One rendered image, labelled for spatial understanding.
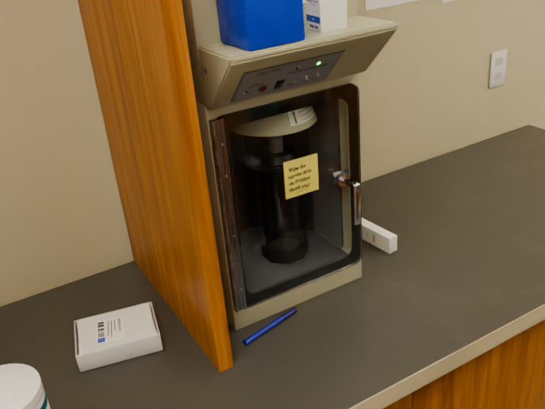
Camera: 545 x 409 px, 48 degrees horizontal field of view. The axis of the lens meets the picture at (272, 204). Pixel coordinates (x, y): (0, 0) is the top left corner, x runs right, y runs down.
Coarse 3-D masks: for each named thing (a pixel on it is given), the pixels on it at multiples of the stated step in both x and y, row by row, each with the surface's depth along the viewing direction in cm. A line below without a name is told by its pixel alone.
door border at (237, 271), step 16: (224, 128) 104; (224, 144) 105; (224, 160) 106; (224, 176) 107; (224, 192) 108; (224, 224) 111; (240, 256) 115; (240, 272) 117; (240, 288) 118; (240, 304) 119
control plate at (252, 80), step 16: (288, 64) 96; (304, 64) 99; (320, 64) 102; (240, 80) 95; (256, 80) 97; (272, 80) 99; (288, 80) 102; (304, 80) 105; (320, 80) 108; (240, 96) 99; (256, 96) 102
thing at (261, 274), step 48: (336, 96) 113; (240, 144) 107; (288, 144) 112; (336, 144) 117; (240, 192) 110; (336, 192) 122; (240, 240) 114; (288, 240) 120; (336, 240) 126; (288, 288) 124
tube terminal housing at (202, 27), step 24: (192, 0) 94; (216, 0) 96; (192, 24) 96; (216, 24) 98; (192, 48) 99; (192, 72) 102; (288, 96) 109; (216, 192) 109; (216, 216) 113; (216, 240) 117; (360, 264) 134; (312, 288) 130; (240, 312) 122; (264, 312) 125
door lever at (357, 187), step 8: (344, 176) 121; (344, 184) 122; (352, 184) 118; (352, 192) 118; (360, 192) 118; (352, 200) 119; (360, 200) 119; (352, 208) 120; (360, 208) 120; (352, 216) 121; (360, 216) 120
